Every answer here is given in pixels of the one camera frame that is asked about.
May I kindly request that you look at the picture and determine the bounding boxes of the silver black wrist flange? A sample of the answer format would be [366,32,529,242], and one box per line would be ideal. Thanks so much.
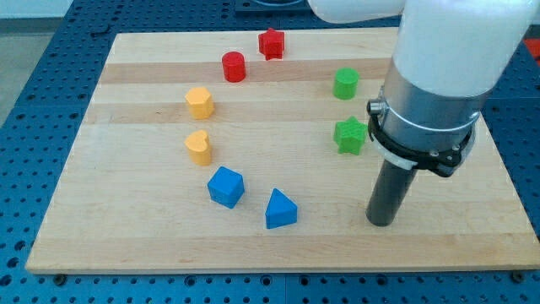
[366,62,487,177]

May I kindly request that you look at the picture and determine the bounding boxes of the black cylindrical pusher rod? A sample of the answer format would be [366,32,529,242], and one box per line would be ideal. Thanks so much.
[365,160,417,226]

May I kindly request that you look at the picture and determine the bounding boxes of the blue triangle block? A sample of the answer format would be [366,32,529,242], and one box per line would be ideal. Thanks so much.
[265,188,298,229]

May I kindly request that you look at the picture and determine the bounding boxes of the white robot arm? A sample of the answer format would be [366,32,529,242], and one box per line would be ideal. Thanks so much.
[309,0,539,226]

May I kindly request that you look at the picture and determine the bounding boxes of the green star block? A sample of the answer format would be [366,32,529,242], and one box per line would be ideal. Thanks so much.
[333,116,368,155]

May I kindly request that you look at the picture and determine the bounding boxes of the green cylinder block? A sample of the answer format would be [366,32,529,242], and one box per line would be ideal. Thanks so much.
[332,68,359,100]

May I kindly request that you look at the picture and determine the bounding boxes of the wooden board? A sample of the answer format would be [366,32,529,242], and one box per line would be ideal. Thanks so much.
[26,28,539,274]

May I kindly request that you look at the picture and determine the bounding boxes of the blue cube block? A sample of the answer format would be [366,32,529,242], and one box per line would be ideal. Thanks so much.
[207,166,245,209]

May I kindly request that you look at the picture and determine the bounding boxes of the red star block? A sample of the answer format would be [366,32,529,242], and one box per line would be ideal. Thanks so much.
[258,28,285,61]

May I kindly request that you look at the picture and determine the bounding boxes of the yellow heart block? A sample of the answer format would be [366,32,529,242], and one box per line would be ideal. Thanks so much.
[184,130,212,166]

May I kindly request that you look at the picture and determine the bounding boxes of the red cylinder block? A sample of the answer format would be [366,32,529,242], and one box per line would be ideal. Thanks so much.
[222,52,246,83]

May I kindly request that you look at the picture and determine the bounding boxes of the yellow hexagon block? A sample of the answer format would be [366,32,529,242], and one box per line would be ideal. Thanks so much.
[185,87,214,120]

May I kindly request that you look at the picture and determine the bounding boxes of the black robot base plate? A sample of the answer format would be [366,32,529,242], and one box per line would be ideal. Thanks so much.
[235,0,311,14]

